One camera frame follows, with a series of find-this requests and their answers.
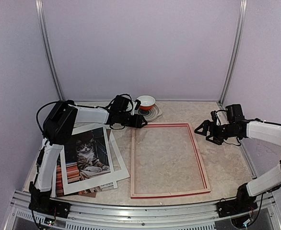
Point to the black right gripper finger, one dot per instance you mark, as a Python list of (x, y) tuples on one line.
[(214, 140), (203, 128)]

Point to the grey striped plate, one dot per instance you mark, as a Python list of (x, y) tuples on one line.
[(150, 115)]

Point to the right aluminium post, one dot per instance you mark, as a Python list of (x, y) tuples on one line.
[(235, 50)]

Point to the brown backing board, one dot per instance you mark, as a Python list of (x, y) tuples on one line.
[(60, 193)]

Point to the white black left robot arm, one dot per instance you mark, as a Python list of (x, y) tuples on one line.
[(57, 130)]

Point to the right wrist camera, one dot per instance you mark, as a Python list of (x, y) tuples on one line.
[(215, 118)]

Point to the orange white bowl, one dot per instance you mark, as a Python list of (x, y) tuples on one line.
[(147, 102)]

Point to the cat photo print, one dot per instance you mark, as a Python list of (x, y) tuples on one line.
[(86, 157)]

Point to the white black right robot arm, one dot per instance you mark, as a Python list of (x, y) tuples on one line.
[(268, 136)]

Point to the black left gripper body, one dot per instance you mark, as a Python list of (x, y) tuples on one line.
[(124, 120)]

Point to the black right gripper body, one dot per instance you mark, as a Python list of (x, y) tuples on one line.
[(224, 132)]

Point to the left aluminium post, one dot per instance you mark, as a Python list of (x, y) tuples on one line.
[(46, 44)]

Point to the aluminium post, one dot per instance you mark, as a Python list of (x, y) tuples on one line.
[(46, 44), (235, 50)]

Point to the red wooden picture frame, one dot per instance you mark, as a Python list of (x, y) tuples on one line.
[(133, 193)]

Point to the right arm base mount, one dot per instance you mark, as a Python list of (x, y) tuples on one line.
[(227, 208)]

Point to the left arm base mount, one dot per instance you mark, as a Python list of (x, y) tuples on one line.
[(50, 207)]

